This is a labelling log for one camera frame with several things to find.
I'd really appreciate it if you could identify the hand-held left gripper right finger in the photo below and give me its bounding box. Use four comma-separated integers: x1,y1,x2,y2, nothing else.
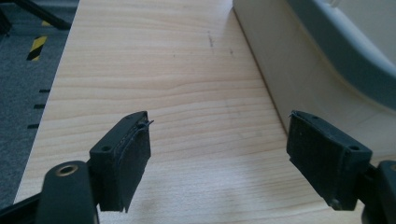
286,109,374,212

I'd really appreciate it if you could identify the black metal stand leg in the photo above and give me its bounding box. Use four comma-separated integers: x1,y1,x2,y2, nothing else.
0,0,73,35

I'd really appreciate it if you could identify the yellow and black floor tape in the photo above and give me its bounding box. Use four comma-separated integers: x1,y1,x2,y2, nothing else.
25,35,49,63

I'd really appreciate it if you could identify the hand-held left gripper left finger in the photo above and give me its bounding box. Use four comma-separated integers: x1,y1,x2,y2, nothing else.
88,110,155,214

